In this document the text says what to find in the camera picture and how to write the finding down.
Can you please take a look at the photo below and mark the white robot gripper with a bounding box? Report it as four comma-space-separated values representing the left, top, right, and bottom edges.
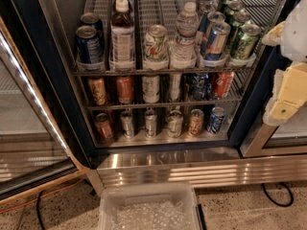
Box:
262, 0, 307, 127

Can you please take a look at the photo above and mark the front green soda can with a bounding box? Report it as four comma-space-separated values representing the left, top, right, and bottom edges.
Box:
230, 24, 261, 60

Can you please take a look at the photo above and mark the red orange middle can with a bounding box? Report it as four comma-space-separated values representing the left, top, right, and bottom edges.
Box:
212, 72, 234, 99

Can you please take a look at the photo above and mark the closed right fridge door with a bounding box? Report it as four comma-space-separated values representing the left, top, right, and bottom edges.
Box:
240, 47, 307, 157

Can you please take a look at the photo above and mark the blue bottom shelf can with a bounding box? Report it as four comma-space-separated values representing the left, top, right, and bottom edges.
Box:
207, 106, 225, 133

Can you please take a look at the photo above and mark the blue patterned middle can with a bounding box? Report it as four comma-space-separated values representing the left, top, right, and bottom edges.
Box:
187, 73, 208, 101

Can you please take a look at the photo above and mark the tan bottom shelf can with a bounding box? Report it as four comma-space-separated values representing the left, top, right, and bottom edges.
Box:
187, 109, 204, 136

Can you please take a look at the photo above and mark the tan shelf can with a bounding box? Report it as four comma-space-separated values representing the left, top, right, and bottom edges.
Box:
187, 109, 204, 136
87, 78, 106, 105

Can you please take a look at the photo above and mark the slim white middle can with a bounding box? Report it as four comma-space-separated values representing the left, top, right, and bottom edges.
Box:
169, 73, 181, 101

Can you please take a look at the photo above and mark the white bottom shelf can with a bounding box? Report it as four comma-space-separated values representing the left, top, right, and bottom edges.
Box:
167, 110, 183, 138

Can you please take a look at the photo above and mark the white shelf can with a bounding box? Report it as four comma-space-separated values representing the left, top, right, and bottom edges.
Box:
167, 110, 183, 138
142, 75, 160, 104

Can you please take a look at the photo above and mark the white green patterned can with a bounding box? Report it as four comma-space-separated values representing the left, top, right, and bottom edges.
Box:
145, 24, 167, 61

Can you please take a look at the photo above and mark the white middle shelf can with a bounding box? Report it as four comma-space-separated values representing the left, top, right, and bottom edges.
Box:
142, 75, 160, 104

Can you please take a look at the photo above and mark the steel drinks fridge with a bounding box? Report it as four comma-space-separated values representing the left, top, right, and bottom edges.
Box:
0, 0, 306, 191

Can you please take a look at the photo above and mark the silver bottom can centre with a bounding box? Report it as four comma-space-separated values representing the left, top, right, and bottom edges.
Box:
145, 109, 157, 138

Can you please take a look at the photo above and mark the silver can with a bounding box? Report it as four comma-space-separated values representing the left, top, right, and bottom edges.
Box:
145, 109, 157, 138
120, 110, 134, 139

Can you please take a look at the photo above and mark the orange middle shelf can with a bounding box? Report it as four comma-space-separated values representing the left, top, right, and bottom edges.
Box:
115, 76, 133, 104

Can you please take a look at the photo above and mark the orange shelf can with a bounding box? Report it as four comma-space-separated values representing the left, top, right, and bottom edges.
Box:
95, 113, 114, 140
115, 76, 133, 104

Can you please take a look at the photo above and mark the silver bottom can left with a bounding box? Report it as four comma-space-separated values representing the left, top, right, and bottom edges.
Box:
120, 110, 134, 139

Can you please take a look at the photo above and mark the tan middle shelf can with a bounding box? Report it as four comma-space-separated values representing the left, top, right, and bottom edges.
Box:
87, 78, 106, 105

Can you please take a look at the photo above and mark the orange bottom shelf can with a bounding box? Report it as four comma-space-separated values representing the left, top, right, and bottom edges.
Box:
95, 113, 114, 140

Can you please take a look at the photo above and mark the front blue pepsi can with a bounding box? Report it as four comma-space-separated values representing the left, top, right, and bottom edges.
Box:
76, 25, 103, 64

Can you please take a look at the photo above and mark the blue pepsi can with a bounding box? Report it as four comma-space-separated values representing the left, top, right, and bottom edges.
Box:
81, 12, 105, 50
76, 25, 103, 64

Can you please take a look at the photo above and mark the rear blue pepsi can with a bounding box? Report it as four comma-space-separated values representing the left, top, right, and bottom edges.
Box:
81, 12, 105, 50

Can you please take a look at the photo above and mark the open glass fridge door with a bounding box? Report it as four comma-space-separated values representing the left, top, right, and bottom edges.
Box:
0, 17, 89, 205

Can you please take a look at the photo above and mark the front clear water bottle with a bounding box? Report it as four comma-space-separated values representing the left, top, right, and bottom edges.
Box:
171, 2, 199, 69

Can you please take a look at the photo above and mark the front brown tea bottle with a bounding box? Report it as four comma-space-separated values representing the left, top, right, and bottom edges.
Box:
110, 0, 134, 71

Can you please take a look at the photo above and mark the clear plastic bin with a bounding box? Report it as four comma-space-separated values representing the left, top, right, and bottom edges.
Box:
97, 182, 203, 230

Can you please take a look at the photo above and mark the black cable right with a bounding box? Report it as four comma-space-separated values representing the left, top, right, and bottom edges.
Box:
261, 181, 295, 208

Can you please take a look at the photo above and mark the black cable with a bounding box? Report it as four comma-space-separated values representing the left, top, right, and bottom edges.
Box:
261, 181, 295, 208
35, 189, 49, 230

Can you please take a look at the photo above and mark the orange cable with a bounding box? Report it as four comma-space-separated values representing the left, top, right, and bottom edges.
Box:
0, 178, 83, 215

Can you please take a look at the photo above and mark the black cable left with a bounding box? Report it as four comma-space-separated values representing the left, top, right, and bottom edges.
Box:
35, 189, 49, 230

